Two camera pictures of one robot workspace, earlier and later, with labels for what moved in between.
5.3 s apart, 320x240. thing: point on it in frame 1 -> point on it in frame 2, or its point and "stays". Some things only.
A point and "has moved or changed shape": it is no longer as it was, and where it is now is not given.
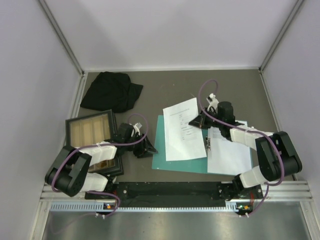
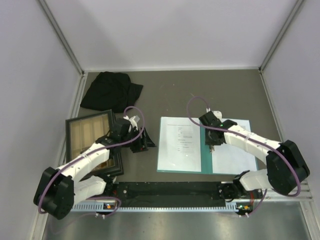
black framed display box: (93, 129) stays
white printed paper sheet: (226, 157) stays
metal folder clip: (207, 143) has moved or changed shape
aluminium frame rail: (61, 36) stays
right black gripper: (200, 121) -> (209, 142)
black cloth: (111, 91) stays
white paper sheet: (183, 141) has moved or changed shape
